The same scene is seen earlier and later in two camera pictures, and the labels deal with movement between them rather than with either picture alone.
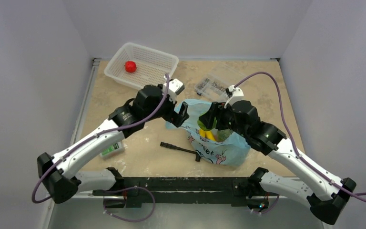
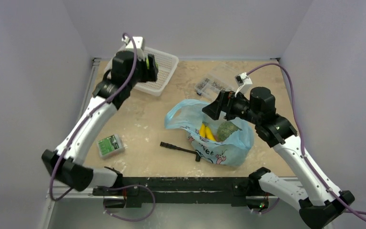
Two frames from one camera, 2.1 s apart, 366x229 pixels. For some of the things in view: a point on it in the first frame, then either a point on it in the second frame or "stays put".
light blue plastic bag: x=230 y=151 stays put
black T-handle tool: x=167 y=144 stays put
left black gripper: x=173 y=117 → x=150 y=75
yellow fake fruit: x=208 y=134 stays put
